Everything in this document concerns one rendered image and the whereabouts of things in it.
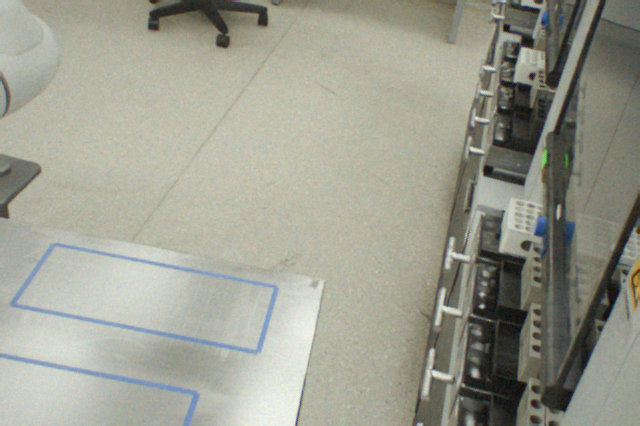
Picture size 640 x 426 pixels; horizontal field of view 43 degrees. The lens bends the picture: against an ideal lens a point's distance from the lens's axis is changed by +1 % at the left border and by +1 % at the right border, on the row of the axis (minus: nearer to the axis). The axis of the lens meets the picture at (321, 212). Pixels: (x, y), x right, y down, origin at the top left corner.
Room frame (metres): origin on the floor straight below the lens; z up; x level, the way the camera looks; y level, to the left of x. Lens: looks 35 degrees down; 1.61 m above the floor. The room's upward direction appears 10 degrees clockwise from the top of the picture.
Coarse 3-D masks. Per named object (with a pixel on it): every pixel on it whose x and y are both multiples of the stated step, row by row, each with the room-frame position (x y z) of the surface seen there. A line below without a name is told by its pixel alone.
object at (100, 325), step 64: (0, 256) 0.90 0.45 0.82; (64, 256) 0.92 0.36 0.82; (128, 256) 0.94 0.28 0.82; (192, 256) 0.97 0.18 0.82; (0, 320) 0.77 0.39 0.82; (64, 320) 0.79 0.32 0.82; (128, 320) 0.81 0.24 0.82; (192, 320) 0.83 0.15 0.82; (256, 320) 0.85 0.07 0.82; (0, 384) 0.67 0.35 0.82; (64, 384) 0.68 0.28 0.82; (128, 384) 0.70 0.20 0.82; (192, 384) 0.72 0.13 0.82; (256, 384) 0.73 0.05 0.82
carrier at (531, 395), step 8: (528, 384) 0.76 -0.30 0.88; (536, 384) 0.76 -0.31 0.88; (528, 392) 0.74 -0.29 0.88; (536, 392) 0.76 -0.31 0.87; (520, 400) 0.77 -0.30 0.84; (528, 400) 0.73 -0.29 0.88; (536, 400) 0.73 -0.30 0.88; (520, 408) 0.75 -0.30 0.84; (528, 408) 0.72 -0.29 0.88; (536, 408) 0.73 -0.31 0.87; (544, 408) 0.72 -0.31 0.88; (520, 416) 0.74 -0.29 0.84; (528, 416) 0.70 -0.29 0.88; (536, 416) 0.71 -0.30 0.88; (544, 416) 0.71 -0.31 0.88; (520, 424) 0.72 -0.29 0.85; (528, 424) 0.69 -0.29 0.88; (536, 424) 0.69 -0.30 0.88; (544, 424) 0.69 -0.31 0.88
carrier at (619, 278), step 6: (618, 270) 1.04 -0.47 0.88; (624, 270) 1.04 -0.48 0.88; (618, 276) 1.03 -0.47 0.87; (624, 276) 1.02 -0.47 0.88; (612, 282) 1.05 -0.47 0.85; (618, 282) 1.02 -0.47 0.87; (624, 282) 1.02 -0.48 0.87; (612, 288) 1.03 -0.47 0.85; (618, 288) 1.01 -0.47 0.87; (612, 294) 1.02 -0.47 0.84; (618, 294) 0.99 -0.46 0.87; (612, 300) 1.01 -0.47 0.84; (612, 306) 1.00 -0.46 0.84
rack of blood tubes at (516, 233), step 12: (516, 204) 1.20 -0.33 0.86; (528, 204) 1.21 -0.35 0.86; (540, 204) 1.21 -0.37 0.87; (504, 216) 1.21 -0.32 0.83; (516, 216) 1.16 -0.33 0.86; (528, 216) 1.18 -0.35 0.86; (504, 228) 1.16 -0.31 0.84; (516, 228) 1.13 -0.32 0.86; (528, 228) 1.14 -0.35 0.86; (504, 240) 1.13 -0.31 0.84; (516, 240) 1.12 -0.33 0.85; (528, 240) 1.18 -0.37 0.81; (540, 240) 1.12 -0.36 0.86; (636, 240) 1.15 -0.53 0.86; (504, 252) 1.12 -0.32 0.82; (516, 252) 1.12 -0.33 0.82; (528, 252) 1.12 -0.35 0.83; (624, 252) 1.11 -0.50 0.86; (636, 252) 1.12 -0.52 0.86; (624, 264) 1.14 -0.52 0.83; (612, 276) 1.10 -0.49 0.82
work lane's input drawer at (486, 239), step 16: (480, 224) 1.21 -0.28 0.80; (496, 224) 1.20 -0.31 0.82; (480, 240) 1.16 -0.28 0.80; (496, 240) 1.15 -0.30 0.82; (448, 256) 1.17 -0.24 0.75; (464, 256) 1.18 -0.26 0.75; (480, 256) 1.12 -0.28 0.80; (496, 256) 1.12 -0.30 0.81; (512, 256) 1.11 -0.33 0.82; (448, 272) 1.13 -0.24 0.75
